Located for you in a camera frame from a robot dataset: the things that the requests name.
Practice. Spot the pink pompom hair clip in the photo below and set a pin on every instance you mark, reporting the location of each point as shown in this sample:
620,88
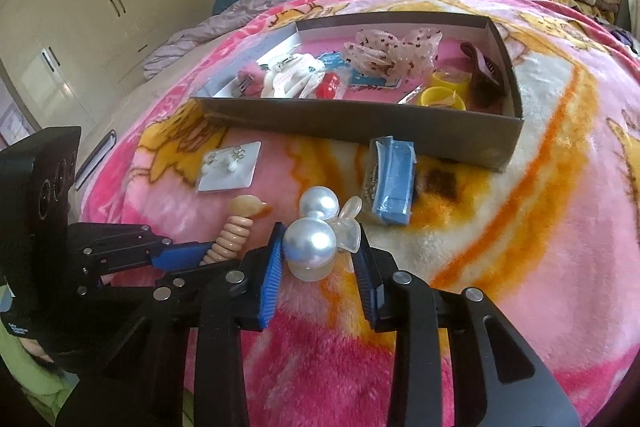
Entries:
250,77

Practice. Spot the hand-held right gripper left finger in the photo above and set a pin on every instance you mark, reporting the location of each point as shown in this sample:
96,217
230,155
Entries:
267,277

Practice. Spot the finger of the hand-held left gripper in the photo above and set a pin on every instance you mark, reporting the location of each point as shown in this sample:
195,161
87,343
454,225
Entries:
182,255
190,279

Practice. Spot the beige spiral hair clip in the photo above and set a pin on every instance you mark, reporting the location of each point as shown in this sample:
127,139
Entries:
235,229

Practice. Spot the shallow cardboard box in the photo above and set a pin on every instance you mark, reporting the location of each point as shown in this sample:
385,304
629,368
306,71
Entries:
350,132

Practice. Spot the pearl hair clip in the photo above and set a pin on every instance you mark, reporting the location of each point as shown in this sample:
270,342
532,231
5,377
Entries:
310,239

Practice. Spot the red hair clip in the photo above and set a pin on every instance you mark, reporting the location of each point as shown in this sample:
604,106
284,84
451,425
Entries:
330,86

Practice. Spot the pink printed blanket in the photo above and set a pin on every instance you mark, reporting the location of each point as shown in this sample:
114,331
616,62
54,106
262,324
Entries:
525,232

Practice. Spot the brown hair clip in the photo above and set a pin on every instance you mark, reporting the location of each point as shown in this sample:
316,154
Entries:
482,77

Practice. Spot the black-edged notebook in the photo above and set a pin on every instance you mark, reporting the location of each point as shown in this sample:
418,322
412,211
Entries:
95,159

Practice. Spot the lilac sheet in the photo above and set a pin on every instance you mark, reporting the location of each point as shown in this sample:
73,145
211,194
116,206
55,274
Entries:
220,17

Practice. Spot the earring card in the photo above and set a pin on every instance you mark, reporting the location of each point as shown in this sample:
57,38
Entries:
235,174

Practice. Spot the dotted beige bow hair clip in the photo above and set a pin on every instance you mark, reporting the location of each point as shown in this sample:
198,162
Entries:
390,52

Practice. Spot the white hair clips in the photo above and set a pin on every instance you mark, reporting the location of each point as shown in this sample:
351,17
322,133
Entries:
292,79

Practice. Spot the blue comb packet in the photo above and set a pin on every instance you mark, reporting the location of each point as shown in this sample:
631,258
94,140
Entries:
395,187

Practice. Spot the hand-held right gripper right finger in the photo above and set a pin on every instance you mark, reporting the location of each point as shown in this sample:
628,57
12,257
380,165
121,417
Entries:
367,279

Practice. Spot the pink booklet with blue label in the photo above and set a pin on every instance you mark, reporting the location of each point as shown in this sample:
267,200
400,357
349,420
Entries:
447,52

